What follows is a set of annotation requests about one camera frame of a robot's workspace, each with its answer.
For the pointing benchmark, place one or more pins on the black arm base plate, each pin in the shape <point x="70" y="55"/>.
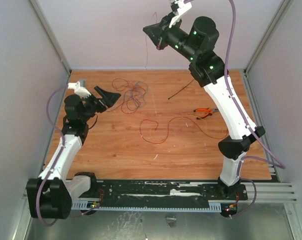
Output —
<point x="172" y="191"/>

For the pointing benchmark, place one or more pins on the black zip tie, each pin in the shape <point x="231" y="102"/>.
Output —
<point x="180" y="90"/>

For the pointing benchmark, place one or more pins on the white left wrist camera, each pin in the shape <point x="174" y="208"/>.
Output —
<point x="79" y="88"/>

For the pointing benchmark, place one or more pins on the orange black needle-nose pliers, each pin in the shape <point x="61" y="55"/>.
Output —
<point x="207" y="112"/>

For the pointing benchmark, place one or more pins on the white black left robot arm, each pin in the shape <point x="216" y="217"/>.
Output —
<point x="49" y="195"/>

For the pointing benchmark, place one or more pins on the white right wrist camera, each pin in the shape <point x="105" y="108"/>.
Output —
<point x="179" y="8"/>

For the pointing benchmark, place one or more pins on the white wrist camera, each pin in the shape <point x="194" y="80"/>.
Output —
<point x="179" y="8"/>
<point x="79" y="88"/>

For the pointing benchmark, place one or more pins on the grey slotted cable duct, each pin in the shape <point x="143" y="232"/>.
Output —
<point x="192" y="206"/>

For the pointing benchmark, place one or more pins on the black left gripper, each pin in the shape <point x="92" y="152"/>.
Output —
<point x="108" y="99"/>

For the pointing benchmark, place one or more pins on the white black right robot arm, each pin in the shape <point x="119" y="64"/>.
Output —
<point x="208" y="70"/>

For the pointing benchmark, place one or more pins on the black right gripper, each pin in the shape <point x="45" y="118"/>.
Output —
<point x="162" y="36"/>

